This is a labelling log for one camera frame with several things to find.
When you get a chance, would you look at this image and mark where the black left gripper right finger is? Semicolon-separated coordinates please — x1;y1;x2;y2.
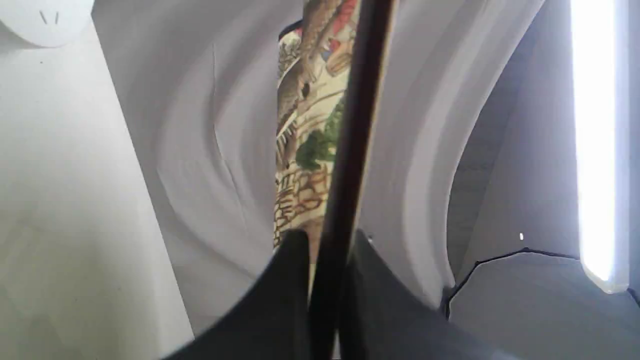
340;230;515;360

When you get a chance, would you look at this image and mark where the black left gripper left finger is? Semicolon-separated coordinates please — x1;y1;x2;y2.
168;229;313;360

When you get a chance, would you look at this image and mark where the maroon ribbed paper folding fan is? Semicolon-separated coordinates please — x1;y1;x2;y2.
273;0;397;360

